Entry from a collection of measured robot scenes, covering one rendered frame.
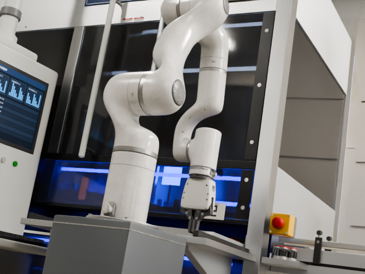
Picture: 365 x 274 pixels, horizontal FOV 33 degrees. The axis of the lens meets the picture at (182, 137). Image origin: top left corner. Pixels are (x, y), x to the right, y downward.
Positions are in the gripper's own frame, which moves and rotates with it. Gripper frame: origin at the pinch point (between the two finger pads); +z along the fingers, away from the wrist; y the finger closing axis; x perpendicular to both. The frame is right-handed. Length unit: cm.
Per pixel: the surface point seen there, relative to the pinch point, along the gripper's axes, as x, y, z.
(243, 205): -27.4, -4.1, -13.0
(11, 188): -9, 88, -9
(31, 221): 12, 54, 5
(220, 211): -27.5, 4.6, -10.4
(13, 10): 6, 95, -80
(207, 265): -8.7, -2.5, 10.5
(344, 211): -257, 17, -57
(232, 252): -7.2, -11.0, 5.7
